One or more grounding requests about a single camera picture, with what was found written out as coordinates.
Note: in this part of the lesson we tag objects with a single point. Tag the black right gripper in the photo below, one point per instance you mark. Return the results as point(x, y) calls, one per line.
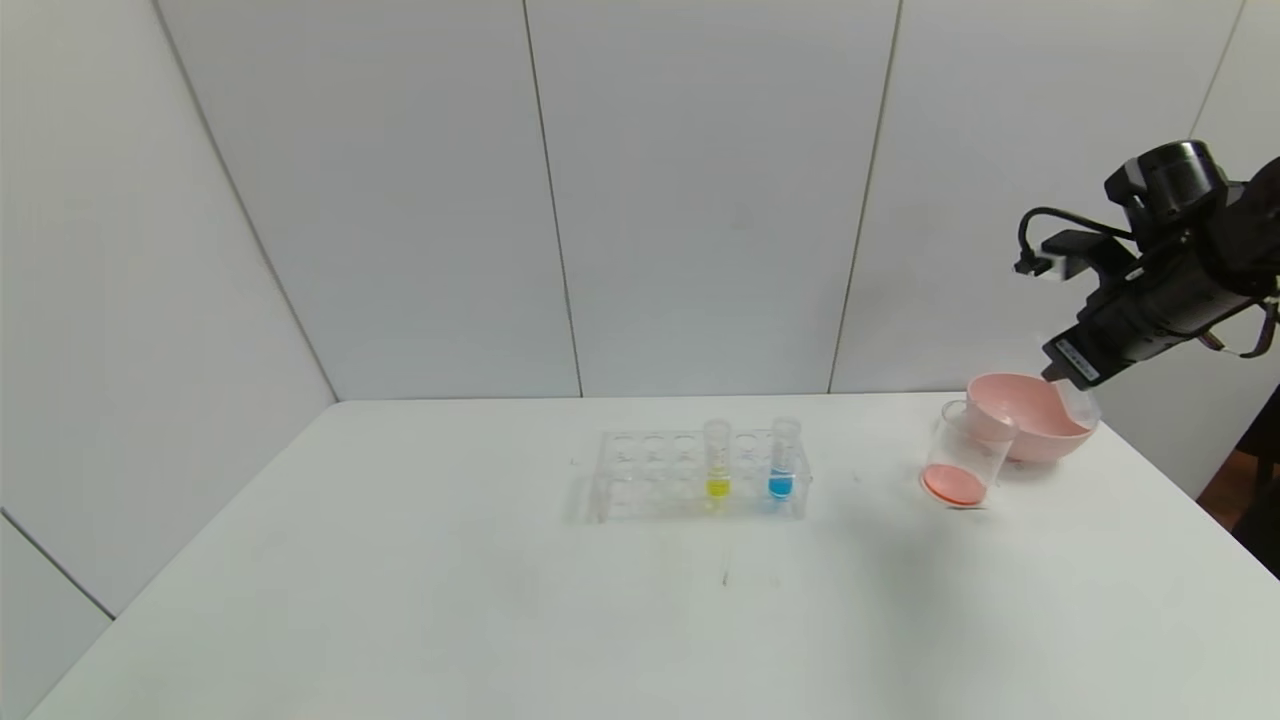
point(1076, 361)

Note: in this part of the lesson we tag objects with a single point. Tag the test tube with red pigment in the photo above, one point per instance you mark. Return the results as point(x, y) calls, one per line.
point(1082, 405)

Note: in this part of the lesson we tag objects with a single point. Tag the test tube with yellow pigment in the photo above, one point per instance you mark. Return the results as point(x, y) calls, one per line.
point(717, 487)

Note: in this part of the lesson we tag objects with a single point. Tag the clear glass beaker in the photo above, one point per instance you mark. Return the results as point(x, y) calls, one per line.
point(955, 483)

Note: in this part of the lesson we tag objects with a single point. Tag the test tube with blue pigment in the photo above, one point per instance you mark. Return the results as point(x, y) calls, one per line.
point(781, 486)

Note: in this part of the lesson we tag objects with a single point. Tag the clear plastic test tube rack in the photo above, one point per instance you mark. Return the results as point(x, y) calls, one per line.
point(660, 490)

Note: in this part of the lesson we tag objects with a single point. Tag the pink plastic bowl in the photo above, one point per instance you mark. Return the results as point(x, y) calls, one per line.
point(1020, 420)

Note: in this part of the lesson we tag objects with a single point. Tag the dark furniture beside table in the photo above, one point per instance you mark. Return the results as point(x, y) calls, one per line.
point(1265, 520)

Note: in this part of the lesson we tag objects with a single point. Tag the black and white wrist camera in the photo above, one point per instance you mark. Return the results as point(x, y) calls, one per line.
point(1075, 250)

